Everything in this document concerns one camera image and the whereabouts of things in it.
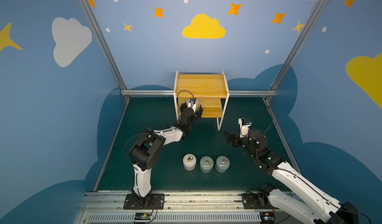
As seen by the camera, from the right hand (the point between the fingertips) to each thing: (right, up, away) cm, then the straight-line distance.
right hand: (234, 128), depth 79 cm
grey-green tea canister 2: (-6, -20, +1) cm, 21 cm away
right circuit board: (+15, -44, -6) cm, 47 cm away
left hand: (-22, +15, +13) cm, 30 cm away
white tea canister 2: (-24, -18, +1) cm, 30 cm away
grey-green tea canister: (-15, -19, 0) cm, 24 cm away
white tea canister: (-20, +14, +9) cm, 26 cm away
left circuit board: (-47, -42, -7) cm, 64 cm away
